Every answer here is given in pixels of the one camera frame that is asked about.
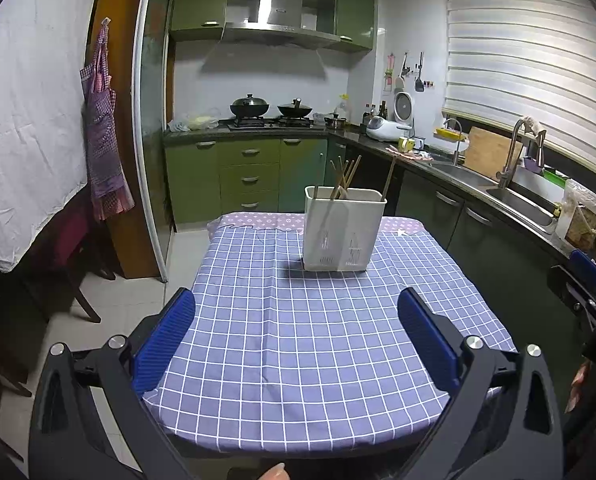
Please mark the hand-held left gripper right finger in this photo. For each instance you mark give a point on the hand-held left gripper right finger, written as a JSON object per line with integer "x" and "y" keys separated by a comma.
{"x": 428, "y": 340}

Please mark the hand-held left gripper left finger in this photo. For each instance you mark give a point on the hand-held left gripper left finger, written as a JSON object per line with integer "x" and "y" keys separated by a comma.
{"x": 165, "y": 340}

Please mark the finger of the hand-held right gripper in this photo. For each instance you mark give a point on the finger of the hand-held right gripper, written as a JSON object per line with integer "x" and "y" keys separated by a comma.
{"x": 589, "y": 270}
{"x": 563, "y": 285}

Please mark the white plastic utensil holder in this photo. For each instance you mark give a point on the white plastic utensil holder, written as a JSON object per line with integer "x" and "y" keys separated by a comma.
{"x": 345, "y": 220}

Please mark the dark wooden chopstick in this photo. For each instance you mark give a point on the dark wooden chopstick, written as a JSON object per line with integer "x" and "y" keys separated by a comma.
{"x": 316, "y": 193}
{"x": 388, "y": 180}

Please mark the person's right hand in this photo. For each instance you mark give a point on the person's right hand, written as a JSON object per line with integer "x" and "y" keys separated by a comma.
{"x": 580, "y": 385}

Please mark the person's left hand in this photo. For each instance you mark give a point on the person's left hand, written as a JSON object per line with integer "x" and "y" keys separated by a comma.
{"x": 273, "y": 472}

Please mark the clear plastic bag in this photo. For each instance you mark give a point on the clear plastic bag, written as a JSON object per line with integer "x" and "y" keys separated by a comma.
{"x": 583, "y": 215}

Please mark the steel kitchen sink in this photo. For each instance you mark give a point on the steel kitchen sink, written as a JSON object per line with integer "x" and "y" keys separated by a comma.
{"x": 518, "y": 202}

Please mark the dark green counter cabinet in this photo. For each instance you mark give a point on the dark green counter cabinet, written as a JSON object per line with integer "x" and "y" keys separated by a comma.
{"x": 478, "y": 240}

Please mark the purple sink holder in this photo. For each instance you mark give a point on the purple sink holder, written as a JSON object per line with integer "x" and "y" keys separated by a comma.
{"x": 532, "y": 163}

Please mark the dark wooden chair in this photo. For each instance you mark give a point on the dark wooden chair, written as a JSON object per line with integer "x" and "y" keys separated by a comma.
{"x": 73, "y": 260}

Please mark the blue checked tablecloth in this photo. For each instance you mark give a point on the blue checked tablecloth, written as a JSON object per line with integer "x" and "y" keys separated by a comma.
{"x": 303, "y": 350}

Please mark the large steel faucet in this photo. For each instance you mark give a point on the large steel faucet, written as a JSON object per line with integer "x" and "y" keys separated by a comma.
{"x": 510, "y": 160}

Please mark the purple patterned cloth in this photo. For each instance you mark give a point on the purple patterned cloth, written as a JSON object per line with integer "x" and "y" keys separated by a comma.
{"x": 258, "y": 220}

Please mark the wooden cutting board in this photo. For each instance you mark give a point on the wooden cutting board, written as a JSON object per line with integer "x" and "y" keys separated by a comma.
{"x": 488, "y": 152}

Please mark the green base cabinet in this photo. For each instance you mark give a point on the green base cabinet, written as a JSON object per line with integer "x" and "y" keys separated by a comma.
{"x": 198, "y": 185}

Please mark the grey rag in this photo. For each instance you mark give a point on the grey rag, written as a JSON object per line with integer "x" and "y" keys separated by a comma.
{"x": 529, "y": 123}

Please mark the green cabinet drawer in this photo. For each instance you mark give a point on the green cabinet drawer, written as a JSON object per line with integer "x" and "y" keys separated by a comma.
{"x": 249, "y": 202}
{"x": 249, "y": 152}
{"x": 249, "y": 178}

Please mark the slim steel faucet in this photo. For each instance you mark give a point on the slim steel faucet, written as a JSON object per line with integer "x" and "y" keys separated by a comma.
{"x": 458, "y": 145}

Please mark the pink dish cloth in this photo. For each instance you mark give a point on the pink dish cloth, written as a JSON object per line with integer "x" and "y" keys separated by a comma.
{"x": 408, "y": 154}

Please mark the yellow sink rack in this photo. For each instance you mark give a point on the yellow sink rack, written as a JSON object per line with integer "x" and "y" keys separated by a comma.
{"x": 449, "y": 133}

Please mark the purple checked apron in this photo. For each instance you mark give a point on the purple checked apron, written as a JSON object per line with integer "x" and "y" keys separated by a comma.
{"x": 103, "y": 160}

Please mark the small white cup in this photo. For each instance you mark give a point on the small white cup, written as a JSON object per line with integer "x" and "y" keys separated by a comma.
{"x": 420, "y": 144}

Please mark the yellow mug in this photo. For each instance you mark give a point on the yellow mug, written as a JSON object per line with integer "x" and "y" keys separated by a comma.
{"x": 406, "y": 144}

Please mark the white rice cooker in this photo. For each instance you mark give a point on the white rice cooker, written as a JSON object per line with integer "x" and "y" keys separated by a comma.
{"x": 388, "y": 130}

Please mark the plastic bag with food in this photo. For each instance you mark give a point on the plastic bag with food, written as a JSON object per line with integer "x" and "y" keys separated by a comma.
{"x": 195, "y": 122}

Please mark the white window blind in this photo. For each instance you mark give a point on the white window blind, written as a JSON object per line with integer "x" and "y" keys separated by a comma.
{"x": 528, "y": 50}

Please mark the glass sliding door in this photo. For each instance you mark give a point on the glass sliding door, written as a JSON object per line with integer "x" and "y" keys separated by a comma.
{"x": 150, "y": 110}

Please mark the dark sauce bottle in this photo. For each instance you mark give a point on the dark sauce bottle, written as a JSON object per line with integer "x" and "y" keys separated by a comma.
{"x": 382, "y": 112}

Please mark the white round appliance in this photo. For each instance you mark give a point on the white round appliance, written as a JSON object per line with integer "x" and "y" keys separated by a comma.
{"x": 404, "y": 106}

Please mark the small steel pot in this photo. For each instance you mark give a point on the small steel pot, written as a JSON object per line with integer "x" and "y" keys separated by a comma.
{"x": 335, "y": 122}

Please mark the black gas stove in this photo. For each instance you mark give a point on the black gas stove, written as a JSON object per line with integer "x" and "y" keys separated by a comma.
{"x": 265, "y": 123}

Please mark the white hanging sheet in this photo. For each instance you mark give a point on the white hanging sheet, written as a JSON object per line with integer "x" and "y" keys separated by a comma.
{"x": 28, "y": 135}

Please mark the clear jug with yellow cap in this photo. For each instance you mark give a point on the clear jug with yellow cap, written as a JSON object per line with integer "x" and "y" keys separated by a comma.
{"x": 344, "y": 107}

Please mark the black hanging spatula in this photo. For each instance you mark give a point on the black hanging spatula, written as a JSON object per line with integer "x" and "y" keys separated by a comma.
{"x": 419, "y": 82}

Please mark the black wok with lid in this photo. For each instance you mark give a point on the black wok with lid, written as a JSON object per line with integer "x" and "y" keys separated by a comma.
{"x": 249, "y": 106}

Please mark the hanging metal ladle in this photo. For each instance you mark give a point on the hanging metal ladle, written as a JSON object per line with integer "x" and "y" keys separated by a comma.
{"x": 404, "y": 67}

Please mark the pink hanging tool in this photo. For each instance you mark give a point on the pink hanging tool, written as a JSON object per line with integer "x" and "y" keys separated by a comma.
{"x": 389, "y": 72}

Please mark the steel range hood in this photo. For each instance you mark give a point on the steel range hood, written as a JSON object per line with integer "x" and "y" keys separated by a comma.
{"x": 278, "y": 15}

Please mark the wooden door frame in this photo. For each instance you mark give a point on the wooden door frame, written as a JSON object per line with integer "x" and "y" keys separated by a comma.
{"x": 123, "y": 35}

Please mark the green wall cabinet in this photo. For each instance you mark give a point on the green wall cabinet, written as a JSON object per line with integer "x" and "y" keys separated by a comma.
{"x": 198, "y": 0}
{"x": 355, "y": 17}

